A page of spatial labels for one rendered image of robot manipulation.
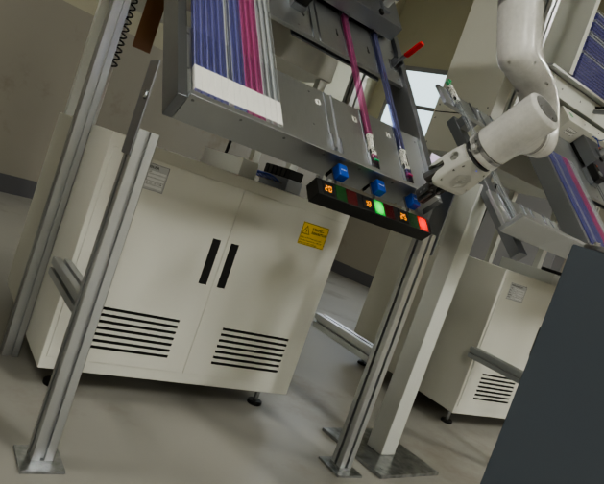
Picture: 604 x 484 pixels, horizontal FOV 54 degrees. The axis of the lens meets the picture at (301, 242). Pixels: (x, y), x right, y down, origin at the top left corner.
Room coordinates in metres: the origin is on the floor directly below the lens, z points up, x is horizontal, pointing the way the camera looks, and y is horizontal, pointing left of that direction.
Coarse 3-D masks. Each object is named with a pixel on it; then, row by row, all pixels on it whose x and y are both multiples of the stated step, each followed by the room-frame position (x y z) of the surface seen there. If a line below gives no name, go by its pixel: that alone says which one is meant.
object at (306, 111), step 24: (288, 96) 1.27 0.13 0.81; (312, 96) 1.33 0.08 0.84; (288, 120) 1.23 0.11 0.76; (312, 120) 1.28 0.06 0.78; (336, 120) 1.34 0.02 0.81; (360, 120) 1.41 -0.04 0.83; (336, 144) 1.29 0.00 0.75; (360, 144) 1.35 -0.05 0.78; (384, 144) 1.42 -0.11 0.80; (408, 144) 1.50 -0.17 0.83; (384, 168) 1.37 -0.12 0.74
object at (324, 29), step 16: (272, 0) 1.43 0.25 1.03; (288, 0) 1.48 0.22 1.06; (320, 0) 1.59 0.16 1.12; (272, 16) 1.40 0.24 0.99; (288, 16) 1.44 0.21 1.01; (304, 16) 1.49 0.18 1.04; (320, 16) 1.54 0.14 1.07; (336, 16) 1.60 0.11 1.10; (304, 32) 1.45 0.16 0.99; (320, 32) 1.49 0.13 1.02; (336, 32) 1.56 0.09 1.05; (352, 32) 1.62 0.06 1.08; (368, 32) 1.68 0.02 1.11; (320, 48) 1.55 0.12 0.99; (336, 48) 1.51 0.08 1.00; (368, 48) 1.63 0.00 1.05; (384, 48) 1.69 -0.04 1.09; (368, 64) 1.58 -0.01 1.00; (384, 64) 1.64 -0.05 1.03; (400, 80) 1.66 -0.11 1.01
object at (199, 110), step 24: (192, 96) 1.05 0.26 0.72; (192, 120) 1.10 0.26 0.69; (216, 120) 1.10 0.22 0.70; (240, 120) 1.11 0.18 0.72; (264, 120) 1.14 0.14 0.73; (264, 144) 1.18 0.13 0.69; (288, 144) 1.19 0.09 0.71; (312, 144) 1.20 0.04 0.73; (312, 168) 1.26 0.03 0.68; (360, 168) 1.28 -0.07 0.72; (408, 192) 1.38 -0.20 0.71
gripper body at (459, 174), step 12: (468, 144) 1.24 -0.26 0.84; (444, 156) 1.27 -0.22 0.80; (456, 156) 1.25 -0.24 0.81; (468, 156) 1.23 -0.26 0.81; (432, 168) 1.30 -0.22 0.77; (444, 168) 1.25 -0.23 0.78; (456, 168) 1.24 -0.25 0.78; (468, 168) 1.24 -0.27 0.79; (480, 168) 1.23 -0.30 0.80; (432, 180) 1.27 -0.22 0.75; (444, 180) 1.27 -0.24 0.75; (456, 180) 1.27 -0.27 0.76; (468, 180) 1.27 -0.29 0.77; (480, 180) 1.28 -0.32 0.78; (456, 192) 1.31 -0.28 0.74
